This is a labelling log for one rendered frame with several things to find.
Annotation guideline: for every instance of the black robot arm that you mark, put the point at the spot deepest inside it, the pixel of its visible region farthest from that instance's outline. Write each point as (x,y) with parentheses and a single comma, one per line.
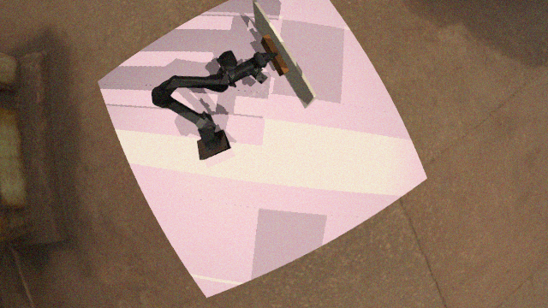
(161,95)

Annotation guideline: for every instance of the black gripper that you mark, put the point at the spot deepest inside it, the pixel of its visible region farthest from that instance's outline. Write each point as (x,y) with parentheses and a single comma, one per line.
(259,60)

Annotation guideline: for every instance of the brown wooden picture frame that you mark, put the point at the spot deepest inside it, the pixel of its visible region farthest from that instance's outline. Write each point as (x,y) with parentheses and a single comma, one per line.
(277,61)

